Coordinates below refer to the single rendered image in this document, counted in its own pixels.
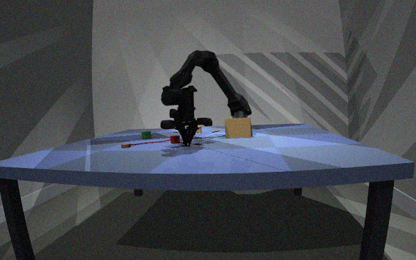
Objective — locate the small green cube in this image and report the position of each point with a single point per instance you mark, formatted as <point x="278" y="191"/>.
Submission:
<point x="146" y="135"/>

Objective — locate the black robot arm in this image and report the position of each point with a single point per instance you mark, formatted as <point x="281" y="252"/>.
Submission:
<point x="174" y="95"/>

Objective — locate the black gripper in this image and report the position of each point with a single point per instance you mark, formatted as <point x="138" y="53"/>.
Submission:
<point x="186" y="114"/>

